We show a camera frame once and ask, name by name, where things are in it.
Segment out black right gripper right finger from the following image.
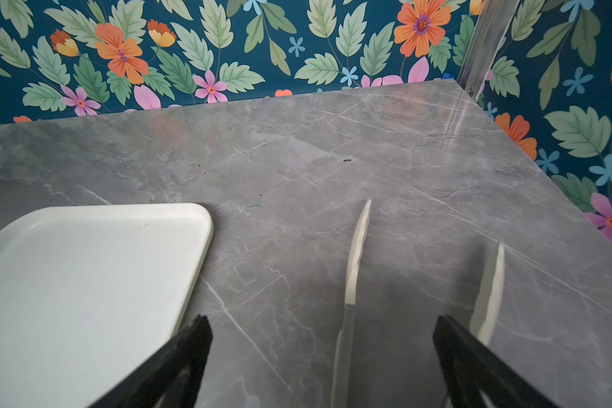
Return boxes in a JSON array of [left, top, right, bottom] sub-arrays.
[[433, 316, 556, 408]]

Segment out steel tongs with white tips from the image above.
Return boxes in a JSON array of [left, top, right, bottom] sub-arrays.
[[330, 200, 505, 407]]

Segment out aluminium frame post right rear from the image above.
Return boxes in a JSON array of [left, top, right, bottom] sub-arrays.
[[457, 0, 520, 101]]

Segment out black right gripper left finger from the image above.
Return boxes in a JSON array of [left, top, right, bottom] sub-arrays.
[[92, 316, 213, 407]]

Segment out white plastic tray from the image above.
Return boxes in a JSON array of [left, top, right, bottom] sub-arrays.
[[0, 203, 214, 407]]

